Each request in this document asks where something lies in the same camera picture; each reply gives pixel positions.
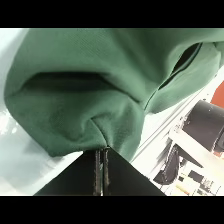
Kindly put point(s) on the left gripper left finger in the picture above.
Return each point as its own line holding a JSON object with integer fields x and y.
{"x": 73, "y": 178}

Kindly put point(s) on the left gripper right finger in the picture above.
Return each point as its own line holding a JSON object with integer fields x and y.
{"x": 130, "y": 178}

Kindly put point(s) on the green T-shirt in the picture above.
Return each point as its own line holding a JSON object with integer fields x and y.
{"x": 83, "y": 116}

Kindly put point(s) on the silver frame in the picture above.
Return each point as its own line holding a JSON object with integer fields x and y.
{"x": 156, "y": 126}

